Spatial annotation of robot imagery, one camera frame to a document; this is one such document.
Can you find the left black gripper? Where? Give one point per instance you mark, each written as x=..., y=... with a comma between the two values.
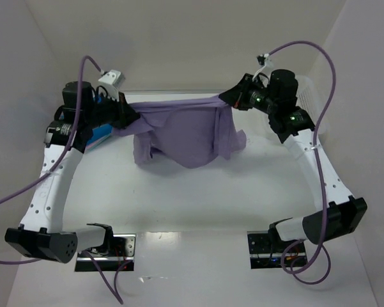
x=122, y=110

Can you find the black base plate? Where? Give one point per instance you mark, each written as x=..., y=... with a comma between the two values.
x=264, y=255
x=121, y=252

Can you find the purple polo shirt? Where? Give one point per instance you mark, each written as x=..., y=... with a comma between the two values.
x=191, y=132

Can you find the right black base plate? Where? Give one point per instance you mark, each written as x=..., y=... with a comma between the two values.
x=264, y=255

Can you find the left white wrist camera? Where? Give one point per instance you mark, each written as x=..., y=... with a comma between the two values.
x=112, y=81

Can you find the white plastic basket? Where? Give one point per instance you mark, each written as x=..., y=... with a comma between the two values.
x=308, y=99

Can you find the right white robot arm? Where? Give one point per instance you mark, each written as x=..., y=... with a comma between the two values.
x=338, y=212

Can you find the pink folded shirt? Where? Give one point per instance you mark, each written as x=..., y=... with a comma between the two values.
x=95, y=141

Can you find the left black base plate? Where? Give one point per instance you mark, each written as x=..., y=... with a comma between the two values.
x=121, y=252

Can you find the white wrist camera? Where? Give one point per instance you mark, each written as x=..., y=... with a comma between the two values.
x=112, y=81
x=265, y=62

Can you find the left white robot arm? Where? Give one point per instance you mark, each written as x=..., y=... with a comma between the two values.
x=40, y=234

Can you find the blue folded shirt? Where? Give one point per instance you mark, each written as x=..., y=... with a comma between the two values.
x=102, y=130

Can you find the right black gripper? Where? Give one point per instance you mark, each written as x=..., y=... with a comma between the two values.
x=238, y=93

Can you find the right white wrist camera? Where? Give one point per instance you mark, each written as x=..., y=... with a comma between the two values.
x=265, y=62

